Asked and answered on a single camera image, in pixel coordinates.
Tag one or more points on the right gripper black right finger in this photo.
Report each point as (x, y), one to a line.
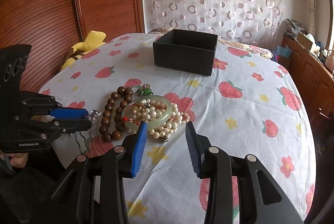
(197, 146)

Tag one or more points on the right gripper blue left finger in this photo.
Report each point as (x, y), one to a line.
(138, 149)

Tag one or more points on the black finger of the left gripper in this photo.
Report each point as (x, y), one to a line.
(70, 126)

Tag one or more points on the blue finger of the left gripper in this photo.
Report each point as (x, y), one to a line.
(69, 113)

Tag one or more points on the silver chain jewelry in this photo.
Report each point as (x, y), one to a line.
(94, 115)

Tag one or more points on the green jade bangle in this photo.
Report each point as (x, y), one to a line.
(133, 124)

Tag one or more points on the black square jewelry box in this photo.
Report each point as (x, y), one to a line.
(187, 51)

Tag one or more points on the person's left hand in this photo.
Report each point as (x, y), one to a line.
(18, 160)

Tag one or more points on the white strawberry print cloth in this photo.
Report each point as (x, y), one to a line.
(248, 105)

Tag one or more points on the green gem brooch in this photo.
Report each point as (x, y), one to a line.
(144, 90)

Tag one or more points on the yellow striped plush toy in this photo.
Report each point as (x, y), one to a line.
(92, 41)

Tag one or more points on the red-brown wooden wardrobe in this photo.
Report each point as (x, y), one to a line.
(51, 27)

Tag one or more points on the wooden sideboard cabinet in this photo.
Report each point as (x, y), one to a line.
(312, 79)

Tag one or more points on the cardboard box on cabinet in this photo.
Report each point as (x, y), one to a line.
(304, 41)

